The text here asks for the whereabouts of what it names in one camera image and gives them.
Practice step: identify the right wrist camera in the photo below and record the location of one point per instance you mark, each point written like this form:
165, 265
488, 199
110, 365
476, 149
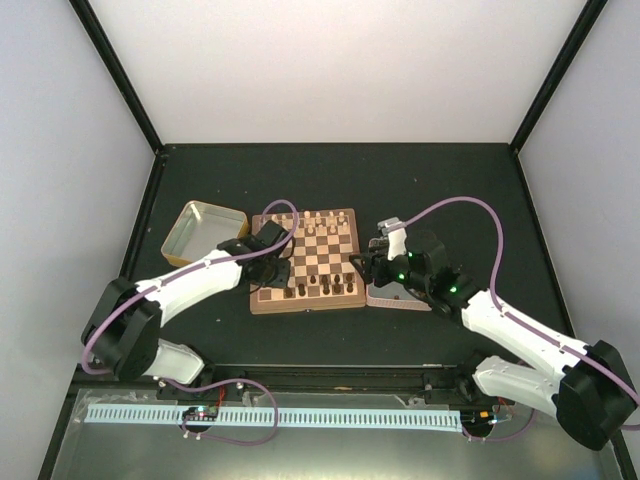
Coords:
393, 230

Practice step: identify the right black frame post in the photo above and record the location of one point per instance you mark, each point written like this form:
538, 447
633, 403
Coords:
578, 34

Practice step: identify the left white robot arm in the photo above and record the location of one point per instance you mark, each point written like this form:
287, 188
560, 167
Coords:
123, 334

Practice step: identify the right circuit board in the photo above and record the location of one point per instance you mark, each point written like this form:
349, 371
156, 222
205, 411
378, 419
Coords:
477, 418

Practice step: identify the circuit board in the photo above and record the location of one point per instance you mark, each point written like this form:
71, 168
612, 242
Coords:
200, 413
477, 418

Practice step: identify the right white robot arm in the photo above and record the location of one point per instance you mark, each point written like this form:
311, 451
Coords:
586, 388

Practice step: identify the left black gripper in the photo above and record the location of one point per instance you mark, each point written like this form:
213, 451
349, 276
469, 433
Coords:
282, 277

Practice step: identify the left circuit board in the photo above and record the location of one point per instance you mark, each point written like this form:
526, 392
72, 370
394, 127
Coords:
200, 413

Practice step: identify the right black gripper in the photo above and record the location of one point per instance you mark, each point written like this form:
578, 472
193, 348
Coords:
377, 263

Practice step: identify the pink metal tin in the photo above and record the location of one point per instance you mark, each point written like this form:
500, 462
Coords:
393, 295

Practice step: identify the black frame post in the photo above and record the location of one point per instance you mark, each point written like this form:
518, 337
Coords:
578, 34
103, 46

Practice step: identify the white slotted cable duct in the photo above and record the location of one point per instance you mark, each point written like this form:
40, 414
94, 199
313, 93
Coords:
319, 418

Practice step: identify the gold metal tin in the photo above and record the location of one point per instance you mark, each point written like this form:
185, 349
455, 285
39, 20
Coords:
199, 228

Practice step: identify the wooden chess board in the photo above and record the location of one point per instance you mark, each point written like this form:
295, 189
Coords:
325, 253

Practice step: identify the left black frame post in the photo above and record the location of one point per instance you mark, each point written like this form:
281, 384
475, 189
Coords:
103, 46

